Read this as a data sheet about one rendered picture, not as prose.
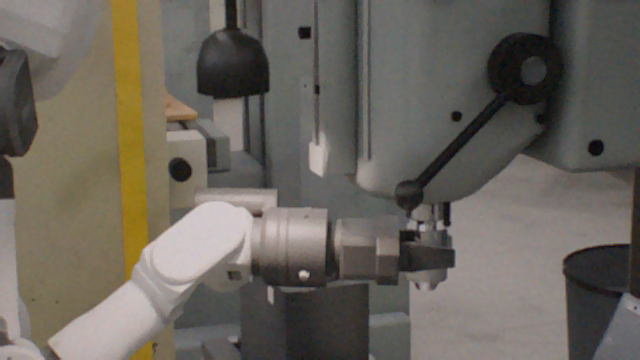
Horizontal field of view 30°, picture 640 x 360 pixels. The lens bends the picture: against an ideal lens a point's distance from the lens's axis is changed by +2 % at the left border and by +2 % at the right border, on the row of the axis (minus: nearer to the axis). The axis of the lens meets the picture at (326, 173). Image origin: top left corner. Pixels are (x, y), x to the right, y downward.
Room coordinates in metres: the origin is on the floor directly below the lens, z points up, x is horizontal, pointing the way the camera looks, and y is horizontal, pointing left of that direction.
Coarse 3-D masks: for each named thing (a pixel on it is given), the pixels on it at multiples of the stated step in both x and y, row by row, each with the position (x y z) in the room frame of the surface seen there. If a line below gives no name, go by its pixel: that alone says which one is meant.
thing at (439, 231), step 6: (414, 222) 1.27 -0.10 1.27; (438, 222) 1.27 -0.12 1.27; (408, 228) 1.25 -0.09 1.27; (414, 228) 1.24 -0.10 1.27; (420, 228) 1.24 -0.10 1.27; (426, 228) 1.24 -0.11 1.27; (432, 228) 1.24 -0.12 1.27; (438, 228) 1.24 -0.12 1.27; (444, 228) 1.24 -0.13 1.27; (408, 234) 1.24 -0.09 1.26; (414, 234) 1.24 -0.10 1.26; (420, 234) 1.23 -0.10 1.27; (426, 234) 1.23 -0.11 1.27; (432, 234) 1.23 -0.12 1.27; (438, 234) 1.23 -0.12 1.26; (444, 234) 1.24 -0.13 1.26
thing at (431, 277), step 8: (408, 240) 1.24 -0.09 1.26; (416, 240) 1.23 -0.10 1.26; (424, 240) 1.23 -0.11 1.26; (432, 240) 1.23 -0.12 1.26; (440, 240) 1.23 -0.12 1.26; (416, 272) 1.23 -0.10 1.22; (424, 272) 1.23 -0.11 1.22; (432, 272) 1.23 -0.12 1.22; (440, 272) 1.24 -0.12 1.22; (408, 280) 1.24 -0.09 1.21; (416, 280) 1.23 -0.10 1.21; (424, 280) 1.23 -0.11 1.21; (432, 280) 1.23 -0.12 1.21; (440, 280) 1.24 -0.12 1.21
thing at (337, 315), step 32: (256, 288) 1.58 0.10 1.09; (288, 288) 1.47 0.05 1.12; (320, 288) 1.47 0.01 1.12; (352, 288) 1.49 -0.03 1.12; (256, 320) 1.58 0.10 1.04; (288, 320) 1.46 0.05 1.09; (320, 320) 1.47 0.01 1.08; (352, 320) 1.49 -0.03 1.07; (256, 352) 1.58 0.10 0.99; (288, 352) 1.46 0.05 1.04; (320, 352) 1.47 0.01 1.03; (352, 352) 1.49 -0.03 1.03
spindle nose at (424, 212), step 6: (420, 204) 1.23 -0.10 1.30; (426, 204) 1.23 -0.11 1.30; (432, 204) 1.23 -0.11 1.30; (438, 204) 1.23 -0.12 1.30; (408, 210) 1.24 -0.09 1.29; (414, 210) 1.24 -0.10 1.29; (420, 210) 1.23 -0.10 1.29; (426, 210) 1.23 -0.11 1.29; (432, 210) 1.23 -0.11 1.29; (438, 210) 1.23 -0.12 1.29; (408, 216) 1.24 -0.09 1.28; (414, 216) 1.24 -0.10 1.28; (420, 216) 1.23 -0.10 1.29; (426, 216) 1.23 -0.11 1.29; (432, 216) 1.23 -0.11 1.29; (438, 216) 1.23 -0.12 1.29
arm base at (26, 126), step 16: (0, 64) 1.26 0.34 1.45; (16, 64) 1.24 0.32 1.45; (0, 80) 1.20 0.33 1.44; (16, 80) 1.21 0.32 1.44; (0, 96) 1.19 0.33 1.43; (16, 96) 1.20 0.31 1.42; (32, 96) 1.28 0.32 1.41; (0, 112) 1.18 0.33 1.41; (16, 112) 1.19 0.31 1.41; (32, 112) 1.27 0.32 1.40; (0, 128) 1.18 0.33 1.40; (16, 128) 1.19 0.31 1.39; (32, 128) 1.26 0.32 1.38; (0, 144) 1.19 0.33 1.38; (16, 144) 1.19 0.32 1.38
